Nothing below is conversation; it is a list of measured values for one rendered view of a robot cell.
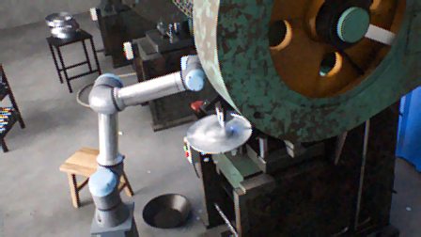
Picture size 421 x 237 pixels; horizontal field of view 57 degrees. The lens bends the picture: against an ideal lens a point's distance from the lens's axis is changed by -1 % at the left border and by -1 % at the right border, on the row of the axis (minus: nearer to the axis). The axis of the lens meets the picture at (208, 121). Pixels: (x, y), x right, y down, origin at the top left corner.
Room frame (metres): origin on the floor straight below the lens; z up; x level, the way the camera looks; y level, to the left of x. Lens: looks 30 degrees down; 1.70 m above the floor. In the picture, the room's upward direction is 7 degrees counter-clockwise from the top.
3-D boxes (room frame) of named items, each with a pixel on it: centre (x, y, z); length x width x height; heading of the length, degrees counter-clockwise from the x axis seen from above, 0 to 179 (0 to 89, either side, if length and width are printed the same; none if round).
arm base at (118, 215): (1.39, 0.50, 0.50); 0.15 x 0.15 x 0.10
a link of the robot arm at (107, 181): (1.40, 0.50, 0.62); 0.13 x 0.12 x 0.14; 179
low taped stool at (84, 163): (2.06, 0.76, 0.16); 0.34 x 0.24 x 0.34; 63
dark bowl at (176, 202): (1.82, 0.32, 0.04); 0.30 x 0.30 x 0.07
